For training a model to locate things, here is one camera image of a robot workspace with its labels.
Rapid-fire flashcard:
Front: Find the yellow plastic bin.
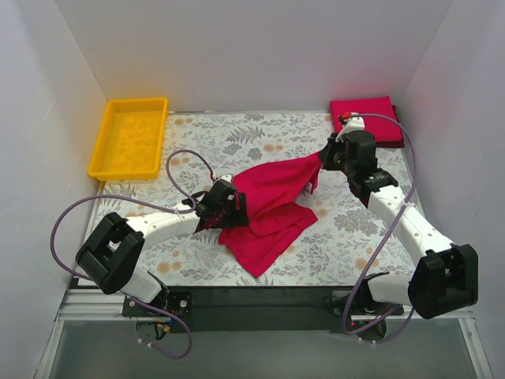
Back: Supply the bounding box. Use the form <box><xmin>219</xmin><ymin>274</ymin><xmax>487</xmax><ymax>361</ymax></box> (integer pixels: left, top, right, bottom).
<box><xmin>88</xmin><ymin>97</ymin><xmax>168</xmax><ymax>182</ymax></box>

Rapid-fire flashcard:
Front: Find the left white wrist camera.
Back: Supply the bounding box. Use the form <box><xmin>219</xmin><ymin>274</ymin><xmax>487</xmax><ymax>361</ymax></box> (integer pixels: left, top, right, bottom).
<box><xmin>215</xmin><ymin>174</ymin><xmax>234</xmax><ymax>183</ymax></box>

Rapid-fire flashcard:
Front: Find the folded crimson t-shirt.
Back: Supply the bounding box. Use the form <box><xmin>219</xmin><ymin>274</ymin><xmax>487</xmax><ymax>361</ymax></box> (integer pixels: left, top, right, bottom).
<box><xmin>329</xmin><ymin>96</ymin><xmax>403</xmax><ymax>147</ymax></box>

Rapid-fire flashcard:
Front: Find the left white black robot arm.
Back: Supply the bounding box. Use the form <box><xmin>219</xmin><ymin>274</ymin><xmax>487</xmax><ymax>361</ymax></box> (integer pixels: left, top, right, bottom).
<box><xmin>76</xmin><ymin>178</ymin><xmax>249</xmax><ymax>316</ymax></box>

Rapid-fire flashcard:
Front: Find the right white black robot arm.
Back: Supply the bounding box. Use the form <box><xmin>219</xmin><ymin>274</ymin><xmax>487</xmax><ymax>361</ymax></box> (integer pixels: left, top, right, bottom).
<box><xmin>319</xmin><ymin>130</ymin><xmax>478</xmax><ymax>319</ymax></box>

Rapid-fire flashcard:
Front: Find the aluminium frame rail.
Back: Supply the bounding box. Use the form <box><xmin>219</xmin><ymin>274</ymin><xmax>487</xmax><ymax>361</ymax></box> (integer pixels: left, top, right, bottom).
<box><xmin>37</xmin><ymin>287</ymin><xmax>492</xmax><ymax>378</ymax></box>

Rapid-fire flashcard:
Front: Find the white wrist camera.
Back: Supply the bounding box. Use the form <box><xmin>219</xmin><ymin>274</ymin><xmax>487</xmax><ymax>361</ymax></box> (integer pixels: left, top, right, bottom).
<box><xmin>337</xmin><ymin>112</ymin><xmax>365</xmax><ymax>139</ymax></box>
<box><xmin>215</xmin><ymin>174</ymin><xmax>234</xmax><ymax>183</ymax></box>

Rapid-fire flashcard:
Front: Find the floral patterned table mat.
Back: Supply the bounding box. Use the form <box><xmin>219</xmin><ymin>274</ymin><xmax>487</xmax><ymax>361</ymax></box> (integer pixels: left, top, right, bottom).
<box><xmin>88</xmin><ymin>113</ymin><xmax>415</xmax><ymax>286</ymax></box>

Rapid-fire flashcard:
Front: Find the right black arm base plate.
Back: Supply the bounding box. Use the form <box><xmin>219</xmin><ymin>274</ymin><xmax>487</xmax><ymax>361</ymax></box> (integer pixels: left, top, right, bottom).
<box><xmin>323</xmin><ymin>291</ymin><xmax>403</xmax><ymax>317</ymax></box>

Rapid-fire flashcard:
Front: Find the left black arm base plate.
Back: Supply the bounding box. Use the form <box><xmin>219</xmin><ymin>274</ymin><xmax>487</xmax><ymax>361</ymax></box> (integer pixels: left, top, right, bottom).
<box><xmin>122</xmin><ymin>291</ymin><xmax>193</xmax><ymax>318</ymax></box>

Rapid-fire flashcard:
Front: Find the folded dark red t-shirt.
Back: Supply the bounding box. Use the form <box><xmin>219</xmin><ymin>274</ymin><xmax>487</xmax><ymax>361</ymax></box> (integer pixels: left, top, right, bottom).
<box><xmin>340</xmin><ymin>103</ymin><xmax>406</xmax><ymax>150</ymax></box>

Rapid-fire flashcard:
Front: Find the crimson t-shirt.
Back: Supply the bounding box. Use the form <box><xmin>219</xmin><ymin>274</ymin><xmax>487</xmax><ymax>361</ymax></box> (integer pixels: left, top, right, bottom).
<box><xmin>329</xmin><ymin>96</ymin><xmax>403</xmax><ymax>147</ymax></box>
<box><xmin>219</xmin><ymin>153</ymin><xmax>322</xmax><ymax>278</ymax></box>

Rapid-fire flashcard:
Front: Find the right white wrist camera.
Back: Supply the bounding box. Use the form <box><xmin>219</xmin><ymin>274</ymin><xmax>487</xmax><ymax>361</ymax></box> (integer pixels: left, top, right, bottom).
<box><xmin>337</xmin><ymin>112</ymin><xmax>365</xmax><ymax>139</ymax></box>

